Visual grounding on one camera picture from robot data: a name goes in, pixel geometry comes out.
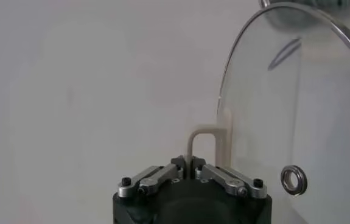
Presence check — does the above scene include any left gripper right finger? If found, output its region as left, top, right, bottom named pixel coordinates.
left=192, top=155, right=268, bottom=199

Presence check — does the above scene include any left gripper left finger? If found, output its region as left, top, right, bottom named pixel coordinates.
left=117, top=155, right=186, bottom=198

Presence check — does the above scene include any glass lid with cream handle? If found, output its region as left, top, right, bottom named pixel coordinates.
left=186, top=1, right=350, bottom=224

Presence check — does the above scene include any perforated steel steamer basket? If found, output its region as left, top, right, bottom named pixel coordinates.
left=258, top=0, right=350, bottom=19

